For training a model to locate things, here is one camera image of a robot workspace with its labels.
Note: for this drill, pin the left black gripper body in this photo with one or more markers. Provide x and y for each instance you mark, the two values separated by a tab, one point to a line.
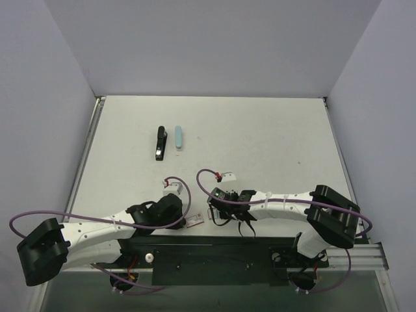
179	223

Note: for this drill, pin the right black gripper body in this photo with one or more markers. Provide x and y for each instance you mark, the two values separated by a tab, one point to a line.
220	211

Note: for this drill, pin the black stapler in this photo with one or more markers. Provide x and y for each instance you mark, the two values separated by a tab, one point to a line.
162	136

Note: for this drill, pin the light blue stapler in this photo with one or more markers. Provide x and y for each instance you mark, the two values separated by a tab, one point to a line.
178	138

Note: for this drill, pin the staple box tray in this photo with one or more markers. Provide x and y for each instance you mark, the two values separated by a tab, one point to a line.
213	214

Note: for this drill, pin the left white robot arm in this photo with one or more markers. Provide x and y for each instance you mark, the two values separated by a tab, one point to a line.
53	246

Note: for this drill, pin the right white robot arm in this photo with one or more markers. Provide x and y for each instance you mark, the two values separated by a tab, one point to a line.
333	218

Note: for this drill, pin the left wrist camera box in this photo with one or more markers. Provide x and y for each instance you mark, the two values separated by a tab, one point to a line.
173	188

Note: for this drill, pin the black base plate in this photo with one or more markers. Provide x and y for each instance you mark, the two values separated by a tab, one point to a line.
199	260

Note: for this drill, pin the aluminium frame rail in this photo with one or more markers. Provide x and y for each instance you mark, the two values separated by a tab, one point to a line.
365	257

